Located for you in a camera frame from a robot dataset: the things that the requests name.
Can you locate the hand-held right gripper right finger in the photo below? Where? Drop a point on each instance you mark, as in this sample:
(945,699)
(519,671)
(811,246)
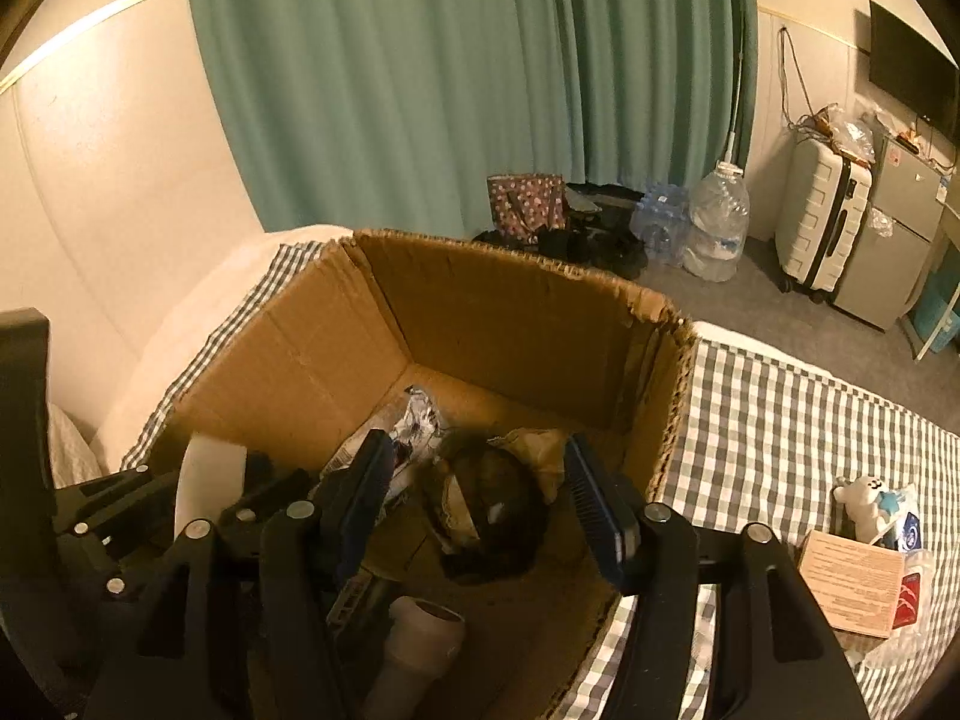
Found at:
(592,510)

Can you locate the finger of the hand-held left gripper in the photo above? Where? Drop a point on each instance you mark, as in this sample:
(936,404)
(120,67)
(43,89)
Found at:
(120,499)
(277,484)

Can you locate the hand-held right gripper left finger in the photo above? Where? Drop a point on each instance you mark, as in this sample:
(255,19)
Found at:
(367,495)

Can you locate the dark blue plastic snack bag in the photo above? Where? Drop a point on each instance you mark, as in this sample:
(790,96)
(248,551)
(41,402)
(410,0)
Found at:
(416,420)

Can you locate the dark brown bag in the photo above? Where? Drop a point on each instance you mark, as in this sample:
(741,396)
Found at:
(487,495)

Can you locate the white plastic tube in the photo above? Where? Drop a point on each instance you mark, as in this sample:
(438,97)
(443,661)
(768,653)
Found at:
(420,645)

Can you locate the large brown cardboard box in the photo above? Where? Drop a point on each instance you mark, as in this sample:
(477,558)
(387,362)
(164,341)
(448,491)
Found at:
(480,315)

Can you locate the small brown paper box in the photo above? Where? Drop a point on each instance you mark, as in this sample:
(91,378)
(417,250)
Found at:
(847,581)

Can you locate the dark bags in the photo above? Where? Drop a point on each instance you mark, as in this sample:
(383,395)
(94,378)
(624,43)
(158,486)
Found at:
(600,240)

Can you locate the white bear figure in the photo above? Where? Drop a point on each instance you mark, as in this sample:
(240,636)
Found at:
(862,499)

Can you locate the pack of water bottles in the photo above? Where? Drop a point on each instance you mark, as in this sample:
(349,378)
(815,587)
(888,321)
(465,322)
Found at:
(660,217)

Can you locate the large clear water jug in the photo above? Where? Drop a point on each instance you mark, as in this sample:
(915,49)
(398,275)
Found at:
(716,225)

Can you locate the patterned brown bag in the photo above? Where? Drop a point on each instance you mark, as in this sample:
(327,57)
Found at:
(525,202)

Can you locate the white suitcase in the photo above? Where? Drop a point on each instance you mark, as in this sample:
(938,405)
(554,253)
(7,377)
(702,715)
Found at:
(817,217)

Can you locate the white dressing table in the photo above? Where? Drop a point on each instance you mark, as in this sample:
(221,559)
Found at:
(924,337)

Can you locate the blue bin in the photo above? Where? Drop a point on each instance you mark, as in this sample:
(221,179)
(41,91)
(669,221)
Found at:
(937,315)

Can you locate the grey fridge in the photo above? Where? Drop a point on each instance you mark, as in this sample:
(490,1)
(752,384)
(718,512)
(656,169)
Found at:
(892,240)

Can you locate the wide green curtain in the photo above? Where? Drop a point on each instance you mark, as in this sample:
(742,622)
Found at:
(375,90)

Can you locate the white pole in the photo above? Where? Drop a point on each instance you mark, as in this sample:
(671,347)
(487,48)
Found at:
(739,90)

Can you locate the clear plastic bag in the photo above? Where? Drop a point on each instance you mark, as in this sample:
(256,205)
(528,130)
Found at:
(859,136)

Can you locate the black wall television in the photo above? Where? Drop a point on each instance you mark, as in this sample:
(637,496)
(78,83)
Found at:
(915,67)

